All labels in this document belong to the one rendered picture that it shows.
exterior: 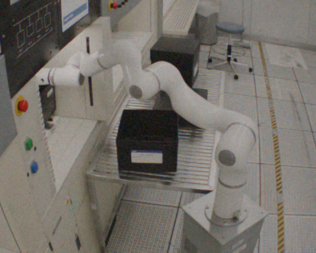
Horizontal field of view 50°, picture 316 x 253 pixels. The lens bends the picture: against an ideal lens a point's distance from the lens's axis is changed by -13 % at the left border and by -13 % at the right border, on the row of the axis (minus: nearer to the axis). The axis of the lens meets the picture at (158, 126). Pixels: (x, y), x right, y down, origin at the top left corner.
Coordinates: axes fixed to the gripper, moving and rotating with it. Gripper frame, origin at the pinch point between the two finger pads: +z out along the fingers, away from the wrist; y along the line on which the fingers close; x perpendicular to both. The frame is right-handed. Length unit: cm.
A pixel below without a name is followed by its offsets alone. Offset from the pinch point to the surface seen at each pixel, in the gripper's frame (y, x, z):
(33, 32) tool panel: -40, 37, -33
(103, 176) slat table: -13, -43, -43
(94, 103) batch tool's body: 16.6, -21.9, -29.3
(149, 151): -4, -31, -63
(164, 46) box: 91, -18, -48
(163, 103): 43, -33, -58
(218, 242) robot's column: -40, -45, -101
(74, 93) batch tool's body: 16.3, -17.2, -18.5
